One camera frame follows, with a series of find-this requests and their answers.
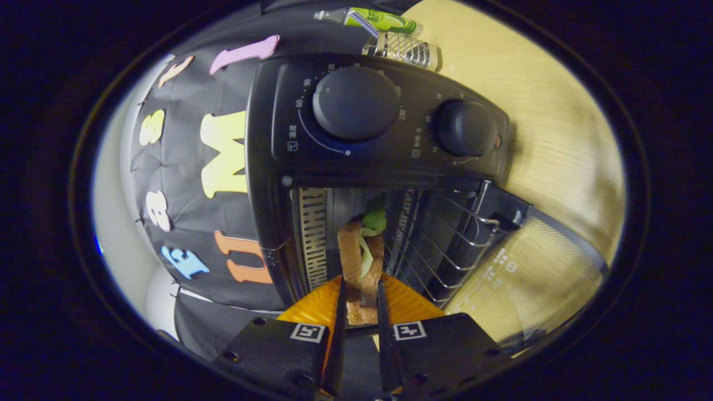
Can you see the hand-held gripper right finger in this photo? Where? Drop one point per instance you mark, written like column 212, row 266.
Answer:
column 388, row 362

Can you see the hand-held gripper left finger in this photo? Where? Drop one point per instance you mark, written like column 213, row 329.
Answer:
column 336, row 362

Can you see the sandwich with lettuce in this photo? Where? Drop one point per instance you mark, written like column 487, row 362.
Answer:
column 352, row 256

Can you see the black toaster oven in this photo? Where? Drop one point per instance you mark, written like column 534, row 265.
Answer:
column 267, row 139

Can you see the clear patterned glass cup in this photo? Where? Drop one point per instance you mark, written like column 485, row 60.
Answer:
column 404, row 50

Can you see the green label plastic bottle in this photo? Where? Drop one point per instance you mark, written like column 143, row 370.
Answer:
column 384, row 21

